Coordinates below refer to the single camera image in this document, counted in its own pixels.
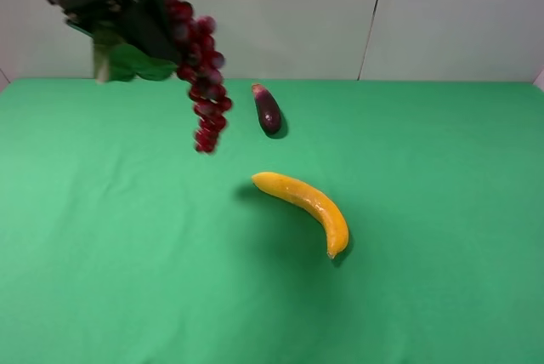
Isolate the red purple grape bunch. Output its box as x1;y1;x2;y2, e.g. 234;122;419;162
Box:
92;0;234;155

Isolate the dark purple eggplant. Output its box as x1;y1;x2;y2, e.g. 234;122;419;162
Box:
252;83;282;135

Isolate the yellow banana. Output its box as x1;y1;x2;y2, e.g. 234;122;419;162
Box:
252;172;349;259

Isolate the green tablecloth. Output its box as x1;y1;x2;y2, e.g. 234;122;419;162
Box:
1;79;543;363

